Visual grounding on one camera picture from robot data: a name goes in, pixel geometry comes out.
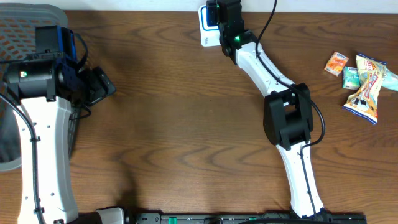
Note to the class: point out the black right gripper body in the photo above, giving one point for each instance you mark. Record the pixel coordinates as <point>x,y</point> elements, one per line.
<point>211,15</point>

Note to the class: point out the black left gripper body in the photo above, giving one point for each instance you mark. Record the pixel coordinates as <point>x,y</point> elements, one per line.
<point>101,86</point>

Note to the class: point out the orange Kleenex tissue pack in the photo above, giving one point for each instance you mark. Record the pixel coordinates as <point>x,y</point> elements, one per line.
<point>336,63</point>

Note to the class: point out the green Kleenex tissue pack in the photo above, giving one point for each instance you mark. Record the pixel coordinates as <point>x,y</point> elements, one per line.
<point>351,79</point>

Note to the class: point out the yellow snack chip bag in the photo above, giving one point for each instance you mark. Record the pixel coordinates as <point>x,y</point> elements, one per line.
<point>364,102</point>

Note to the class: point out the large wet wipes pack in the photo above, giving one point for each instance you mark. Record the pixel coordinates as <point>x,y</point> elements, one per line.
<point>389,79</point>

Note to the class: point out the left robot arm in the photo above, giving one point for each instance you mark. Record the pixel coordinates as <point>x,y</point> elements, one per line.
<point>46,91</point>

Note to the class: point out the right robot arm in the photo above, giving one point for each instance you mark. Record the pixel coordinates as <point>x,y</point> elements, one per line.
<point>288,107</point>

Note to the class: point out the white barcode scanner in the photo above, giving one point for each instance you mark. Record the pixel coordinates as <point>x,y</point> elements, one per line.
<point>209,34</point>

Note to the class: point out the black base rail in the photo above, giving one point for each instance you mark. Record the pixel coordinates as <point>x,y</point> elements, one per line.
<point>270,217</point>

